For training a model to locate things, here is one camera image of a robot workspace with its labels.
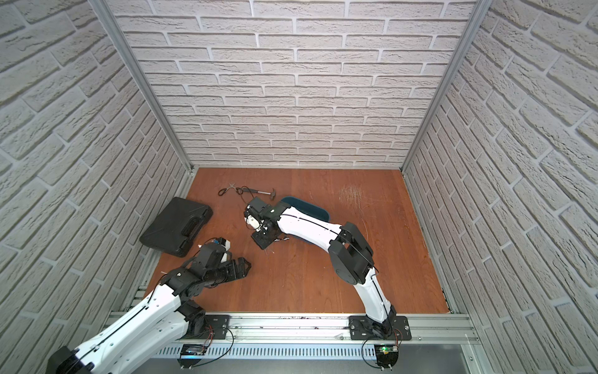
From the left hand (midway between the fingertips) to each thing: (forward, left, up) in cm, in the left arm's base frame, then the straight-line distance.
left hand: (244, 264), depth 82 cm
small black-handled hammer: (+37, -6, -5) cm, 38 cm away
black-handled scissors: (+39, +18, -6) cm, 43 cm away
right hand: (+9, -7, +2) cm, 12 cm away
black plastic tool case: (+17, +31, -3) cm, 36 cm away
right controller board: (-27, -47, -6) cm, 55 cm away
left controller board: (-26, +13, -7) cm, 30 cm away
